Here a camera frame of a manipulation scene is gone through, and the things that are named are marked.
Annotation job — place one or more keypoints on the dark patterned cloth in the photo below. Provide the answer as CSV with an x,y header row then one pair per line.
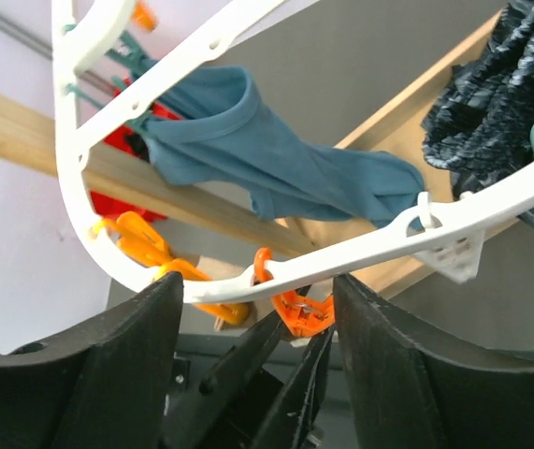
x,y
478,129

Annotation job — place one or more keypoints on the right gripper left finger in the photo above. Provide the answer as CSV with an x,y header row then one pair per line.
x,y
99,384

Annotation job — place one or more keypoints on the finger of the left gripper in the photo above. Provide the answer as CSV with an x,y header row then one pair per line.
x,y
194,413
289,419

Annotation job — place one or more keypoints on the orange clothespin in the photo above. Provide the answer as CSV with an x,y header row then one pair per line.
x,y
303,316
209,295
136,238

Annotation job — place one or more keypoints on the red plastic tray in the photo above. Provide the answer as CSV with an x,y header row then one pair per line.
x,y
126,140

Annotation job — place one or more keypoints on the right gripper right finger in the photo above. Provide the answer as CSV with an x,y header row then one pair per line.
x,y
414,385

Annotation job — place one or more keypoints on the white clip hanger frame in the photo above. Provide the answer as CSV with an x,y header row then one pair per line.
x,y
447,236

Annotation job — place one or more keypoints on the wooden rack stand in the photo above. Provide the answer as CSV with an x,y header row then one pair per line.
x,y
27,139

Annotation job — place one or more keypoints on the teal cloth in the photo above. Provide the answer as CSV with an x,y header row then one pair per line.
x,y
226,132

